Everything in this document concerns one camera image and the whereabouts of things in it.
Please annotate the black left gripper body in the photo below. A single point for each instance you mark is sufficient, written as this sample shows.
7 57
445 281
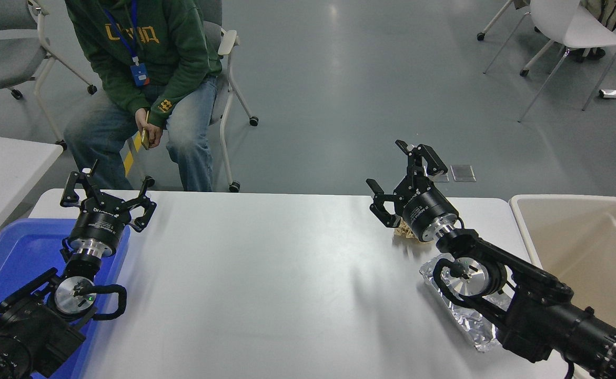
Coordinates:
100 226

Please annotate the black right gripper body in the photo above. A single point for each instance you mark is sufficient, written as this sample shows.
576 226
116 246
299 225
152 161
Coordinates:
428 208

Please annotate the smartphone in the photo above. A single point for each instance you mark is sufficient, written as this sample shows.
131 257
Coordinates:
145 138

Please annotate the silver foil tray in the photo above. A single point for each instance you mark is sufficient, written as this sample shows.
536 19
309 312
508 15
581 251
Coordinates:
471 327

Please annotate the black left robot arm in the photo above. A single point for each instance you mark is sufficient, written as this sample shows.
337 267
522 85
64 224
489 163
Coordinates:
29 326

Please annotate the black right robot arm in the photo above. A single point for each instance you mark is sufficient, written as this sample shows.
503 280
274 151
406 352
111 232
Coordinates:
539 316

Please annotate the person's left hand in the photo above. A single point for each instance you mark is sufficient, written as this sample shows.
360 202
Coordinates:
154 136

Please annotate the person's right hand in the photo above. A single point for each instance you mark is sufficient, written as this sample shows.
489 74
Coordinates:
140 120

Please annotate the silver floor plate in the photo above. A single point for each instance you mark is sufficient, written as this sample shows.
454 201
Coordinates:
463 173
443 178

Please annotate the crumpled tan paper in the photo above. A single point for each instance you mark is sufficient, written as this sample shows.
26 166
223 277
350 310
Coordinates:
405 232

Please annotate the blue plastic tray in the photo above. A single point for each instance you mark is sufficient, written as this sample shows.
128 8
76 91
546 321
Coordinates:
18 252

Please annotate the white side table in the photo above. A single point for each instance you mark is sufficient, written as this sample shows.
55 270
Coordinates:
2 168

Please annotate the white chair legs with casters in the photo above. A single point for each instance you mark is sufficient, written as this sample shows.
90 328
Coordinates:
524 72

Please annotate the blue id badge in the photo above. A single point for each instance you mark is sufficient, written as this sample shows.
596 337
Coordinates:
140 75

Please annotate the large pale bin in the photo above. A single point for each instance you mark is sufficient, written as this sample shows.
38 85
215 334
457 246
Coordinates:
592 242

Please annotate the person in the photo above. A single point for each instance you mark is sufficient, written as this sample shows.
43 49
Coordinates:
144 31
594 53

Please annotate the grey office chair white armrests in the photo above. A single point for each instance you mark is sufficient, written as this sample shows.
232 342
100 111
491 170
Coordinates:
227 42

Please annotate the white chair thin metal legs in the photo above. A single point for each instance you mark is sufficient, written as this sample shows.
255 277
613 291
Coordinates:
576 26

